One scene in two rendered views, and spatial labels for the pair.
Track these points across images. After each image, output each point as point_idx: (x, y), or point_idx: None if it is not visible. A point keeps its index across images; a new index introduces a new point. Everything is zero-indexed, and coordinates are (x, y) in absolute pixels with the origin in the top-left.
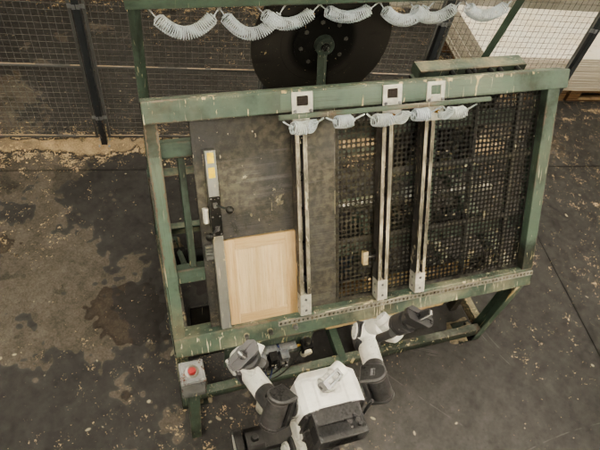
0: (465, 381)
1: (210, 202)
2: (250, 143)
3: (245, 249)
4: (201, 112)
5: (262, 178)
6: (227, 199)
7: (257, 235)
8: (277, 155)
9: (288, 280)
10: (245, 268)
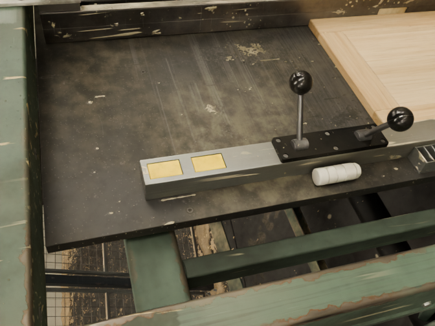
0: None
1: (294, 156)
2: (121, 103)
3: (389, 90)
4: (1, 181)
5: (206, 77)
6: (277, 136)
7: (345, 74)
8: (149, 57)
9: (421, 22)
10: (433, 86)
